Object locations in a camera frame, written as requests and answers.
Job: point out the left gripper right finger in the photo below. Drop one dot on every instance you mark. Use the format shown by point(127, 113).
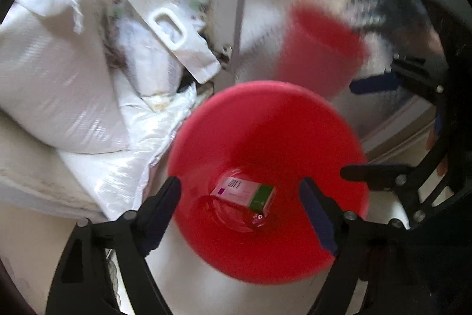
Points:
point(349, 239)

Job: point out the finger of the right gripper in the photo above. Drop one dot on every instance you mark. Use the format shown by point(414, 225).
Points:
point(405, 182)
point(420, 76)

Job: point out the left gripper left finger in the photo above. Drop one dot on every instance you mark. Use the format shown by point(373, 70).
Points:
point(82, 283)

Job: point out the red plastic trash bucket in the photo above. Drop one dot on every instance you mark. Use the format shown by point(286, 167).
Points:
point(240, 158)

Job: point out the green white cardboard box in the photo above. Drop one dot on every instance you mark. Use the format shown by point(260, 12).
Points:
point(254, 196)

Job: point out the large white woven sack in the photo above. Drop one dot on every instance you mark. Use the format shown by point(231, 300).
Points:
point(55, 82)

